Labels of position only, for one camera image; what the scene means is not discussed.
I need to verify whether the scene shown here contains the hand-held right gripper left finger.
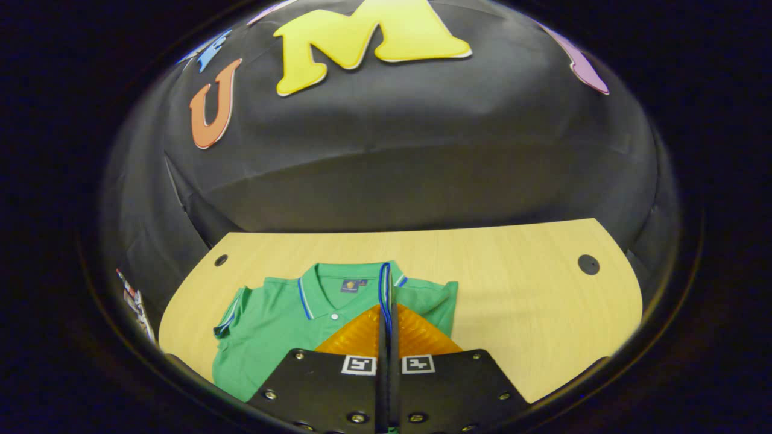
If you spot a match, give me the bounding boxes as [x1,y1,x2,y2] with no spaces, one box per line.
[247,268,388,434]

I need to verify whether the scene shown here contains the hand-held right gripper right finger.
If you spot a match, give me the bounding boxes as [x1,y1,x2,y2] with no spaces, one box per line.
[386,268,531,434]

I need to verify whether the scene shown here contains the green T-shirt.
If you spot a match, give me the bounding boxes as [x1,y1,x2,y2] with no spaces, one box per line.
[211,260,459,403]

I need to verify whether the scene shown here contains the printed paper sheet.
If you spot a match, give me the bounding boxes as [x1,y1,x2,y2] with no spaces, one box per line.
[116,268,156,344]

